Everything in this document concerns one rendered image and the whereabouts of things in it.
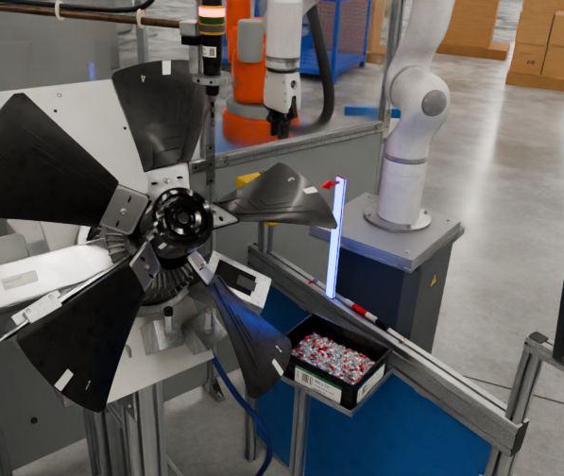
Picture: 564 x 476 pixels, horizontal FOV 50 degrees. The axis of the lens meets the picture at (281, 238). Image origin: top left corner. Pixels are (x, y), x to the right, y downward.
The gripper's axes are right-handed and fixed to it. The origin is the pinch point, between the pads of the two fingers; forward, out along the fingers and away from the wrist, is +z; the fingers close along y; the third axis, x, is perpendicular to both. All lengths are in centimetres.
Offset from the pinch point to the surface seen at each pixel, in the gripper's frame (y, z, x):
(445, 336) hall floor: 14, 124, -117
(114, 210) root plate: -21, 1, 55
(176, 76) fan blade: -8.2, -18.5, 34.0
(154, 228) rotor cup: -30, 2, 51
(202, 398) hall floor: 44, 123, -2
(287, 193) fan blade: -25.7, 4.4, 17.7
